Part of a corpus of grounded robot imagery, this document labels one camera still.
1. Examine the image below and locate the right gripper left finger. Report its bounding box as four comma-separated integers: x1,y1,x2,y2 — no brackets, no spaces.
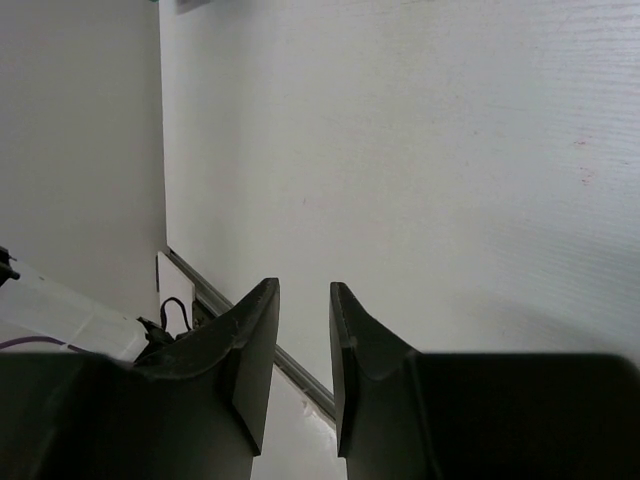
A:
1,302,279,479

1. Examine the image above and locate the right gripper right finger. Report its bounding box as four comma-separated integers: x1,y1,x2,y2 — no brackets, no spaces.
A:
329,282,639,479

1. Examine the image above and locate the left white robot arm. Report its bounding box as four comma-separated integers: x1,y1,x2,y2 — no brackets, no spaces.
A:
1,248,148,362

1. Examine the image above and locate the aluminium table edge rail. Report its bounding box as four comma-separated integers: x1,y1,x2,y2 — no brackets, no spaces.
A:
168,250,336,423

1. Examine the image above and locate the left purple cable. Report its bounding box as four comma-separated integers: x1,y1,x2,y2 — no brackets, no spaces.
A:
0,336,81,353

